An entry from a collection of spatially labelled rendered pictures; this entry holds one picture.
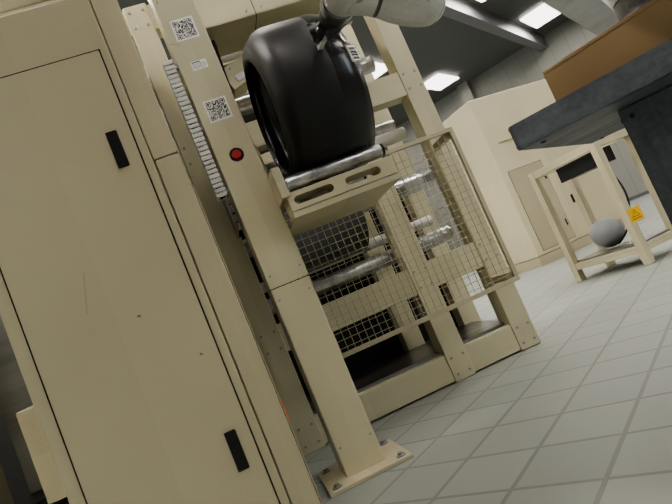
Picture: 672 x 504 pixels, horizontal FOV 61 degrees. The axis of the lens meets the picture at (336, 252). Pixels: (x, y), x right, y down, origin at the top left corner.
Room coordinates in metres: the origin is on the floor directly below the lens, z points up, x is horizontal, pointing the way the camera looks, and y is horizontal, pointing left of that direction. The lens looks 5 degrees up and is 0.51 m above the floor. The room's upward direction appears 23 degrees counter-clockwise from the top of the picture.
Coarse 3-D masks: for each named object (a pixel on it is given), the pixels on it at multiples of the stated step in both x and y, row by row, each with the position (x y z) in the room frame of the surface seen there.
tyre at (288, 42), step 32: (256, 32) 1.72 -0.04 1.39; (288, 32) 1.66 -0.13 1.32; (256, 64) 1.70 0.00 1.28; (288, 64) 1.61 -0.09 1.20; (320, 64) 1.63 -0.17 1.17; (352, 64) 1.66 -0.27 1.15; (256, 96) 2.00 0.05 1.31; (288, 96) 1.62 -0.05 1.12; (320, 96) 1.63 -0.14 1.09; (352, 96) 1.66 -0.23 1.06; (288, 128) 1.67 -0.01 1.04; (320, 128) 1.67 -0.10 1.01; (352, 128) 1.71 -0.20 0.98; (288, 160) 2.11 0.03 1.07; (320, 160) 1.74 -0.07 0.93
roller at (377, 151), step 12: (348, 156) 1.75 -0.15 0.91; (360, 156) 1.75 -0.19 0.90; (372, 156) 1.76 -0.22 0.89; (312, 168) 1.73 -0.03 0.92; (324, 168) 1.72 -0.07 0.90; (336, 168) 1.73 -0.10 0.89; (348, 168) 1.75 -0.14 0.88; (288, 180) 1.70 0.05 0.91; (300, 180) 1.71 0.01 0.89; (312, 180) 1.72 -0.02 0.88
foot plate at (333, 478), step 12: (384, 444) 1.93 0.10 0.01; (396, 444) 1.87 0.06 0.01; (384, 456) 1.80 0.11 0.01; (396, 456) 1.74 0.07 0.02; (408, 456) 1.71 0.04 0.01; (324, 468) 1.90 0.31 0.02; (336, 468) 1.89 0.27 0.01; (372, 468) 1.73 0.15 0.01; (384, 468) 1.69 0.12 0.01; (324, 480) 1.81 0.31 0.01; (336, 480) 1.76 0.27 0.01; (348, 480) 1.71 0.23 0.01; (360, 480) 1.68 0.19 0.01; (336, 492) 1.66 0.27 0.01
